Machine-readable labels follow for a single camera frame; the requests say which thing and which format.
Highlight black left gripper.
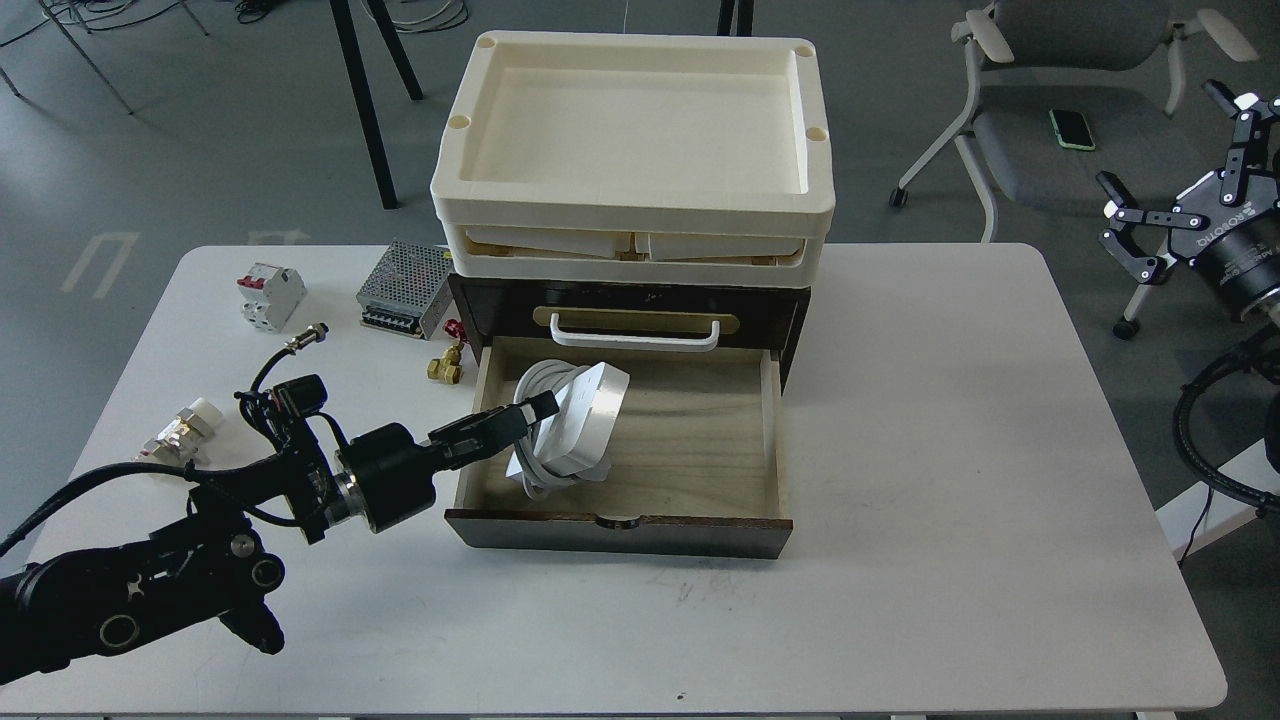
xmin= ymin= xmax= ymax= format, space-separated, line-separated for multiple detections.
xmin=335 ymin=391 xmax=561 ymax=533

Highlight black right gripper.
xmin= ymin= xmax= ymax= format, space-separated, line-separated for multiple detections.
xmin=1094 ymin=79 xmax=1280 ymax=323

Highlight white power strip with cable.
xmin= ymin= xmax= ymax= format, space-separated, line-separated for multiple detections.
xmin=506 ymin=359 xmax=630 ymax=500

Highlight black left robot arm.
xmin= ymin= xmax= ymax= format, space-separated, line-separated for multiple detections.
xmin=1 ymin=374 xmax=558 ymax=683

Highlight green smartphone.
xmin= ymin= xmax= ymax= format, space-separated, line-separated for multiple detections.
xmin=1048 ymin=108 xmax=1096 ymax=152

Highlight grey office chair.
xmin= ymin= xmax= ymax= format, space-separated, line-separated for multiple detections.
xmin=890 ymin=1 xmax=1277 ymax=340

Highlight metal mesh power supply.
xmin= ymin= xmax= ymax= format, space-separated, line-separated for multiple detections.
xmin=356 ymin=241 xmax=454 ymax=340

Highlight open wooden drawer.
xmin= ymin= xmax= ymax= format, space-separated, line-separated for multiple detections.
xmin=444 ymin=336 xmax=794 ymax=559

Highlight white circuit breaker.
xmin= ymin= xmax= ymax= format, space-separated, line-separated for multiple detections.
xmin=236 ymin=263 xmax=307 ymax=333

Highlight white metal connector block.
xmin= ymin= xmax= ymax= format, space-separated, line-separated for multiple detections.
xmin=134 ymin=397 xmax=224 ymax=468

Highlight cream plastic stacked tray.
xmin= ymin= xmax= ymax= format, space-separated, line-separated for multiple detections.
xmin=431 ymin=29 xmax=836 ymax=288

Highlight black table legs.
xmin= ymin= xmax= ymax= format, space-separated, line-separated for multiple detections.
xmin=328 ymin=0 xmax=426 ymax=210

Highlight brass valve red handle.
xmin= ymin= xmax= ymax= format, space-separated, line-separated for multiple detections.
xmin=426 ymin=319 xmax=468 ymax=386

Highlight white drawer handle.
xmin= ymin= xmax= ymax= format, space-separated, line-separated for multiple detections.
xmin=549 ymin=311 xmax=723 ymax=354

